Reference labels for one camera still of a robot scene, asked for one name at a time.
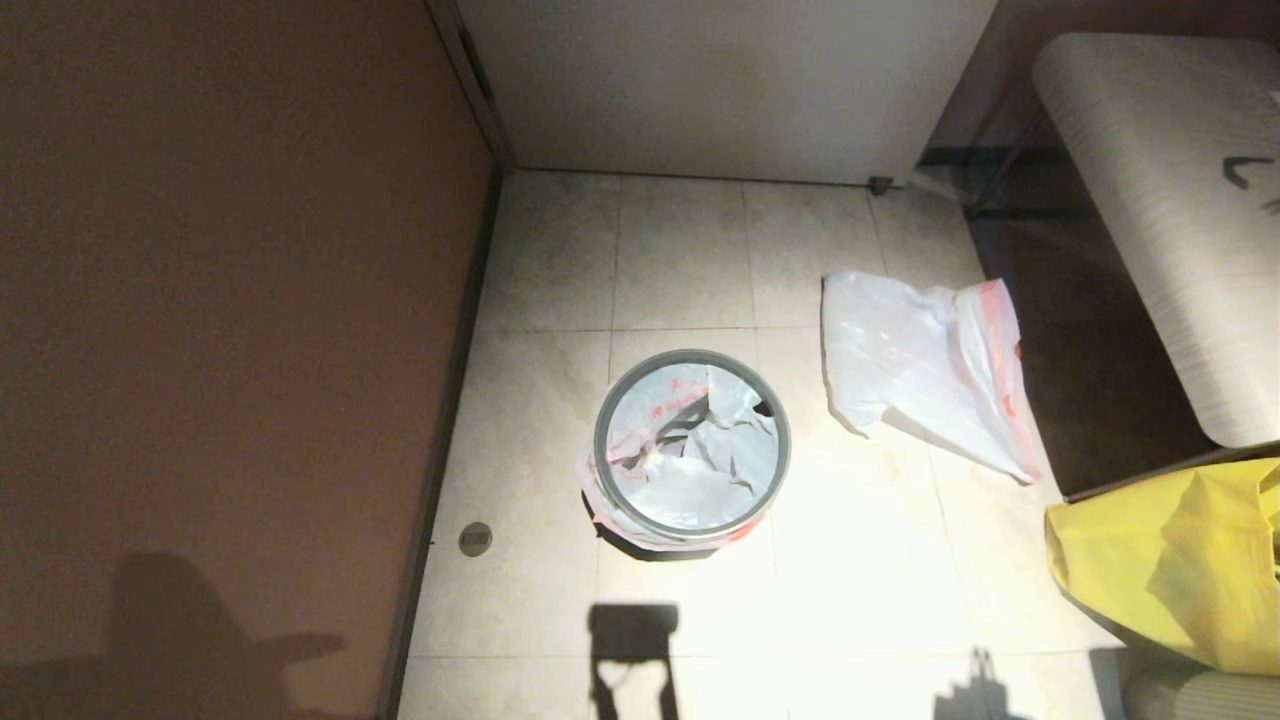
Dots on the white door panel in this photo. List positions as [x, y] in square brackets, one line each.
[720, 90]

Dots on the dark door frame post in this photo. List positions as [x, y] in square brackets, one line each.
[470, 60]

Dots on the small black door stop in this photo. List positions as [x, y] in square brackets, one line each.
[880, 186]

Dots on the small grey round disc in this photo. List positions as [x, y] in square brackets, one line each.
[475, 538]

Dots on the black metal table frame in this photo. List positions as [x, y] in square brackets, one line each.
[1012, 158]

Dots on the yellow plastic bag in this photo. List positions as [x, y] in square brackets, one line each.
[1150, 560]

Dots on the beige wood-grain table top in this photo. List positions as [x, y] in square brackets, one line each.
[1170, 200]

